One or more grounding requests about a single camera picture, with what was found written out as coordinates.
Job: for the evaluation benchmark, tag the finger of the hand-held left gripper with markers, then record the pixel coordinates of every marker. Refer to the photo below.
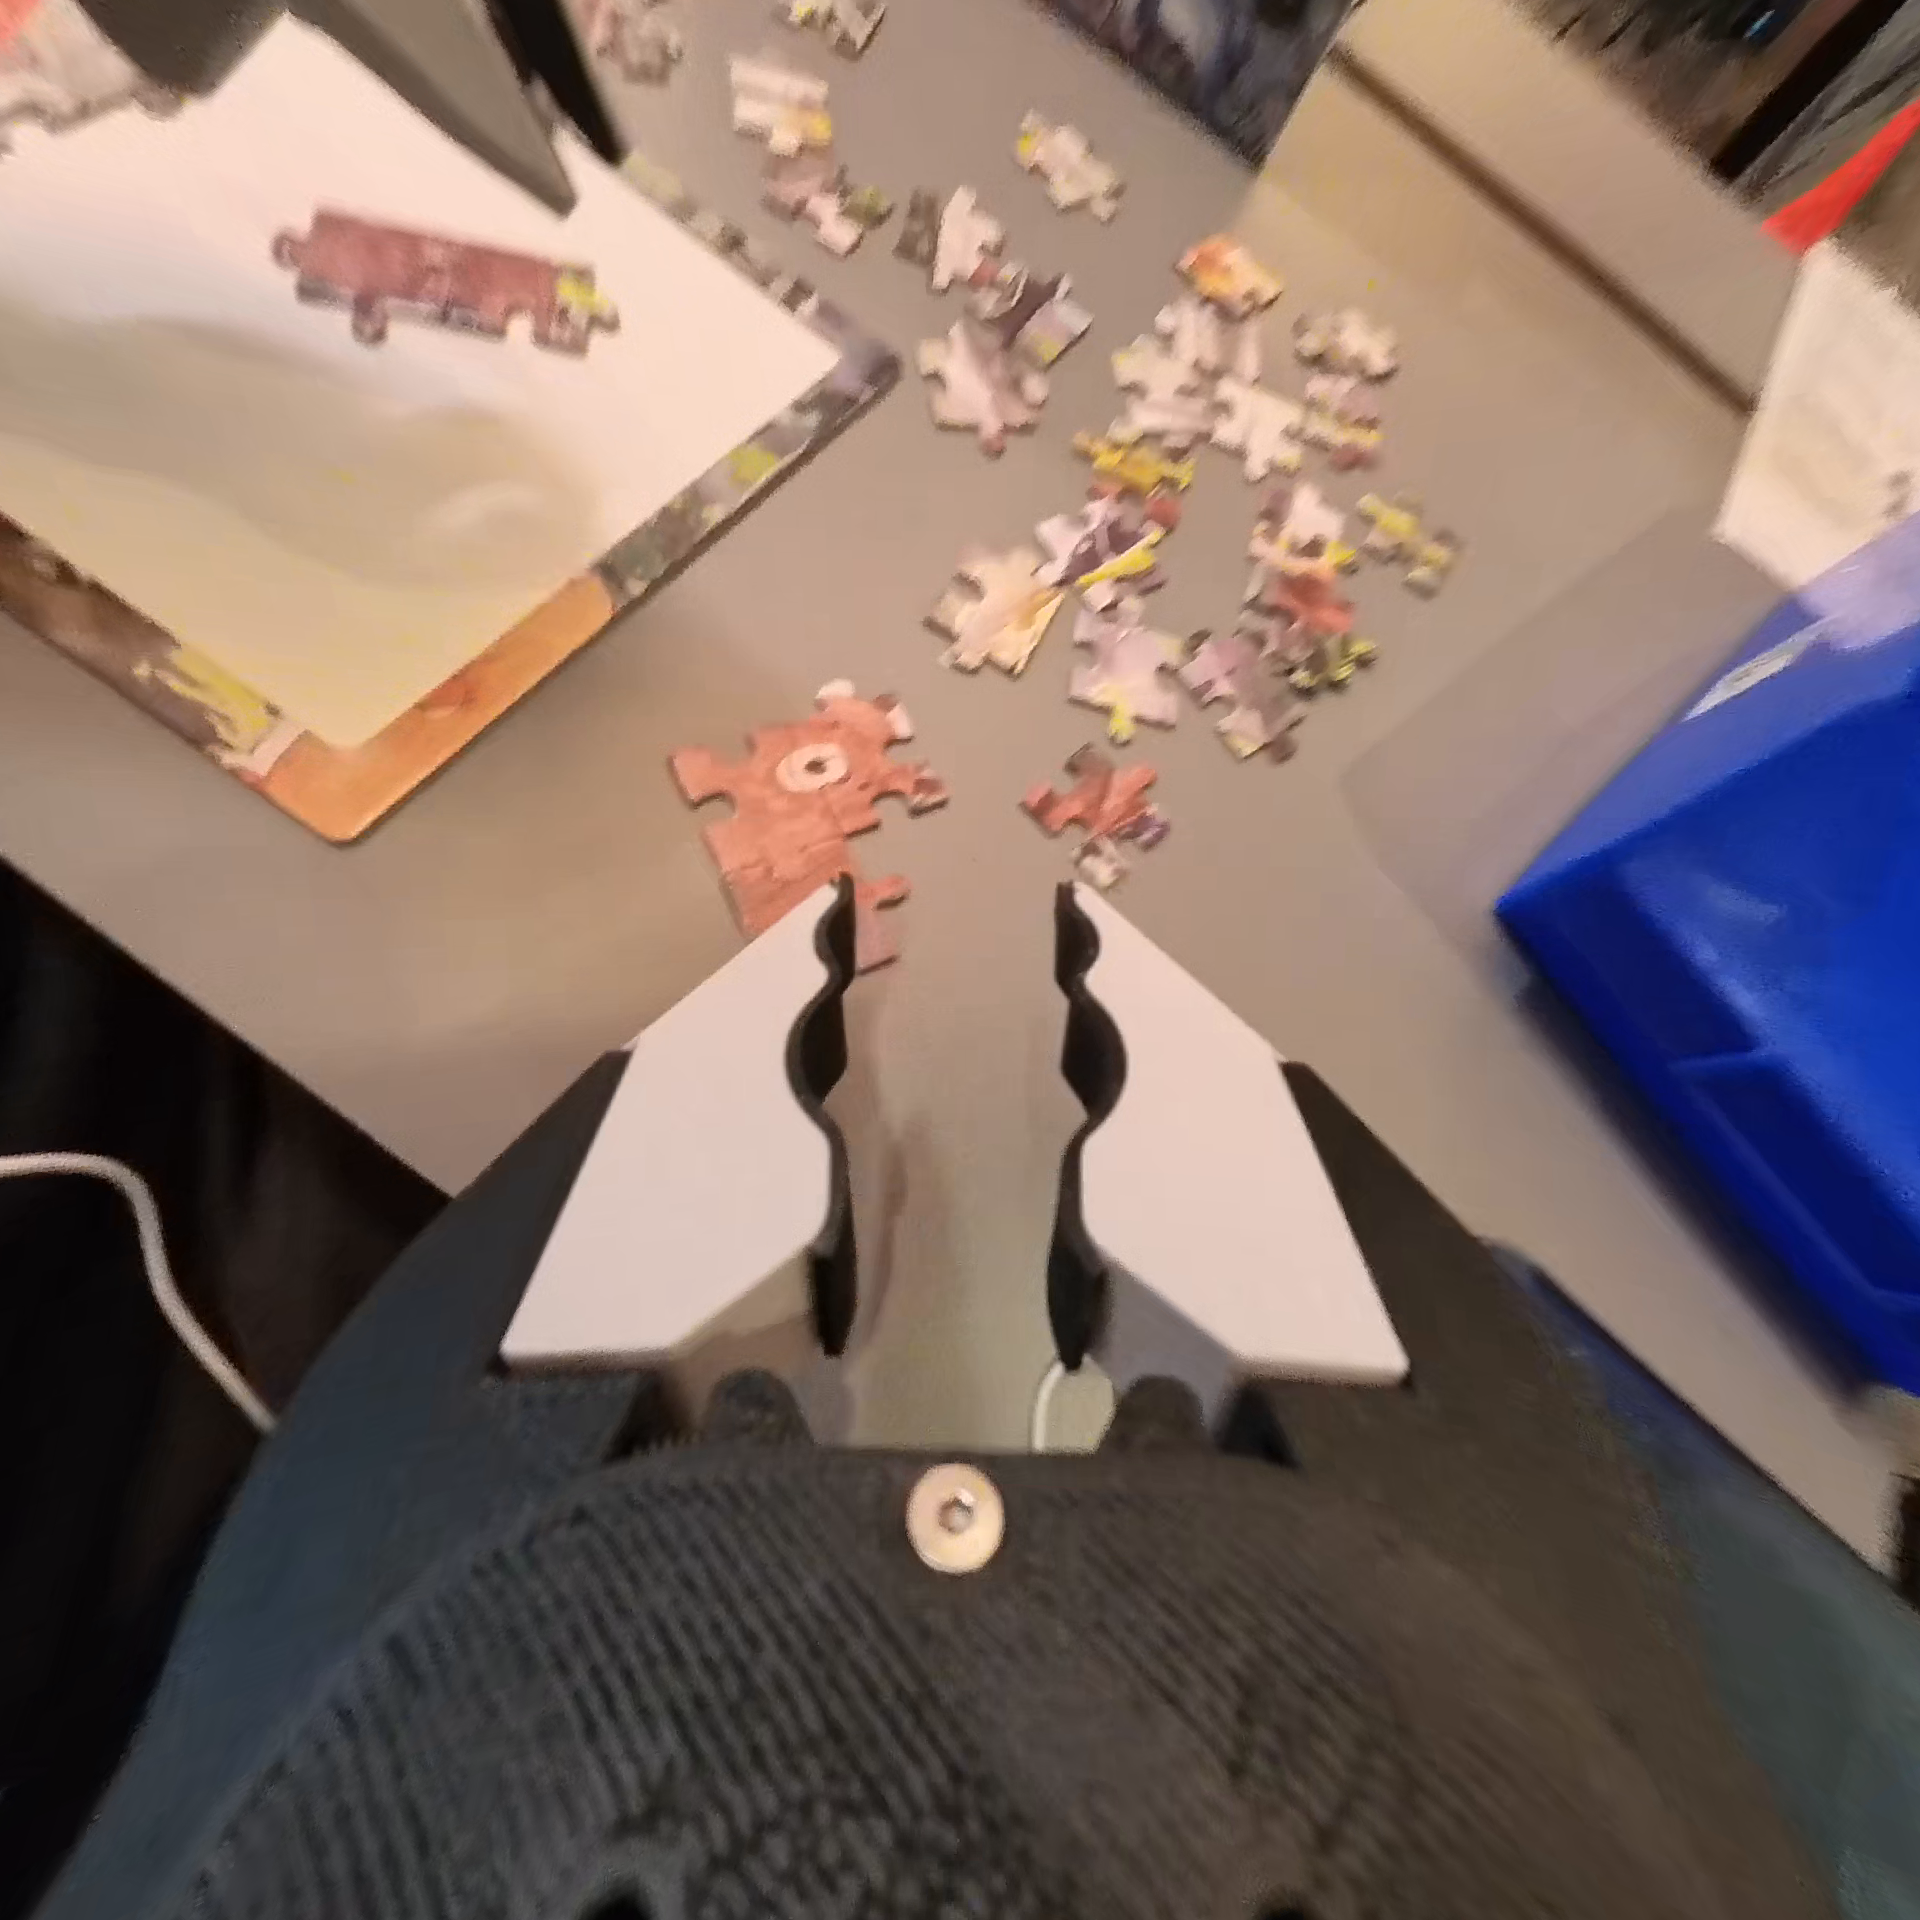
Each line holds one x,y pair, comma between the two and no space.
580,75
450,90

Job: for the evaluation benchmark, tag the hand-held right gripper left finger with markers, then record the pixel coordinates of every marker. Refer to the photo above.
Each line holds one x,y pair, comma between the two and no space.
674,1201

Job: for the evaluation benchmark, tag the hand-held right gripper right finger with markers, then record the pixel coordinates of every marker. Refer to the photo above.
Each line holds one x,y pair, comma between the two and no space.
1244,1201

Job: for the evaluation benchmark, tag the plain brown puzzle piece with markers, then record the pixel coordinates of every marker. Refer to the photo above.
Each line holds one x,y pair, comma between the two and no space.
359,262

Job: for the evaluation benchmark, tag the brown and green puzzle piece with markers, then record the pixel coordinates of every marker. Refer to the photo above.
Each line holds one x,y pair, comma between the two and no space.
511,276

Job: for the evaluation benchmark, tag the brown and yellow puzzle piece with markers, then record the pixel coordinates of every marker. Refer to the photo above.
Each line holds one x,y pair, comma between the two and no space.
562,317

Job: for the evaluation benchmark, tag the joined bear face puzzle pieces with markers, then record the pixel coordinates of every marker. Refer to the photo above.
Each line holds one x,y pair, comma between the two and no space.
751,796

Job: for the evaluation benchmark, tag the brown and purple puzzle piece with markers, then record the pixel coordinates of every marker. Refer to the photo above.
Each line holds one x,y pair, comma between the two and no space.
1088,803

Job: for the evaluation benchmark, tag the printed frame puzzle tray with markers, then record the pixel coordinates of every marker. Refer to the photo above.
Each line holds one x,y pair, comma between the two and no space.
225,494

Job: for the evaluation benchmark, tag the assembled lion puzzle section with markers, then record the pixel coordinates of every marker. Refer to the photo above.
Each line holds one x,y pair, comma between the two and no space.
60,67

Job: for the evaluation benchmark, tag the blue plastic bin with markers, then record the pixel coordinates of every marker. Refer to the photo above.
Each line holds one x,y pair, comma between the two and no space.
1725,930

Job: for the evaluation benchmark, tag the person in black jacket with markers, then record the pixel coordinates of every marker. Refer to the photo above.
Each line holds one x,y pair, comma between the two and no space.
90,1019

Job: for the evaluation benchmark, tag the illustrated puzzle box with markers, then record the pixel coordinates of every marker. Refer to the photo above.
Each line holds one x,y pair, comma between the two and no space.
1201,59

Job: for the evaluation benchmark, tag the scattered loose puzzle pieces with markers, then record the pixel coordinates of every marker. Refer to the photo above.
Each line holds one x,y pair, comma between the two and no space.
991,600

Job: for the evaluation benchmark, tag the printed paper sheet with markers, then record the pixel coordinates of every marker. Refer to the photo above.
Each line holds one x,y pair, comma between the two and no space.
1829,421

